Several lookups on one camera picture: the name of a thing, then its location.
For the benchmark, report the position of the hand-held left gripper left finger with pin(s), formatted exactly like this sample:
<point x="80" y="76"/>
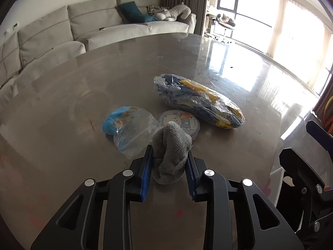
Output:
<point x="145" y="174"/>

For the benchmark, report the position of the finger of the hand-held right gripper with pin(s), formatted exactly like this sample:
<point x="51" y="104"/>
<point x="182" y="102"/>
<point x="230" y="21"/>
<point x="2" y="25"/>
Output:
<point x="318" y="132"/>
<point x="301" y="164"/>

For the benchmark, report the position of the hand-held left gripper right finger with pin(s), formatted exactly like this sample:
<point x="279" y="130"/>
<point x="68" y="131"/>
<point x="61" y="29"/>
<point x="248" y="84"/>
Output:
<point x="191" y="177"/>

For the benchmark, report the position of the grey sock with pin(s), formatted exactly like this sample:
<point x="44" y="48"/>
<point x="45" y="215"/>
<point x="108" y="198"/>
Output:
<point x="169" y="151"/>

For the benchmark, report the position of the brown cloth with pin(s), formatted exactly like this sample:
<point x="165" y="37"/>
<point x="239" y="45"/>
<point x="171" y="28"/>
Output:
<point x="326" y="104"/>

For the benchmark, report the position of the clear bag with blue item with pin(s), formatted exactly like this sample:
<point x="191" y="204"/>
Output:
<point x="130" y="132"/>

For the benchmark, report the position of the round bear print tin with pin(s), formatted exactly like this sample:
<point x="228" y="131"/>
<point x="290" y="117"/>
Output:
<point x="186" y="122"/>

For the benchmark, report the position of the clear bag blue yellow items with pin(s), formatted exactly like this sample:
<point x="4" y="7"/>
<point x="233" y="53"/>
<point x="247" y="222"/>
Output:
<point x="197" y="101"/>

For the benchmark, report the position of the white sheer curtain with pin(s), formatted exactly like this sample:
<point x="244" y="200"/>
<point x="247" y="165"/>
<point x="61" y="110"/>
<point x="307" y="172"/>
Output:
<point x="299" y="36"/>

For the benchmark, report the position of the swivel chair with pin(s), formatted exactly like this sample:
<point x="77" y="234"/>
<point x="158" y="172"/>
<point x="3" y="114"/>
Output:
<point x="225" y="23"/>

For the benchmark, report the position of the teal cloth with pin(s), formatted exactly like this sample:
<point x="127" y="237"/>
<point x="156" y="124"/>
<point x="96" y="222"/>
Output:
<point x="150" y="18"/>

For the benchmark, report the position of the cluttered desk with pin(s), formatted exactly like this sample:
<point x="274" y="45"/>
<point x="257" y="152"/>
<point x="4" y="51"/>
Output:
<point x="212" y="10"/>

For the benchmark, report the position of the teal pillow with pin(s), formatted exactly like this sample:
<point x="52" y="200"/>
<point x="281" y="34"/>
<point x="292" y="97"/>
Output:
<point x="130" y="11"/>

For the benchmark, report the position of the black white floral pillow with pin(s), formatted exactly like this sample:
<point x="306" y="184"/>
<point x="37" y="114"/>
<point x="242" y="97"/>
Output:
<point x="153" y="10"/>

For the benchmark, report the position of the grey plush toy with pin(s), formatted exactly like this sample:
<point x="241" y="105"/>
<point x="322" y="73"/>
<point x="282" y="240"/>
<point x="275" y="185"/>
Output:
<point x="174" y="11"/>

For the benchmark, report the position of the grey fabric sofa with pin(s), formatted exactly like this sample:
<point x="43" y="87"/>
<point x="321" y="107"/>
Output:
<point x="91" y="18"/>

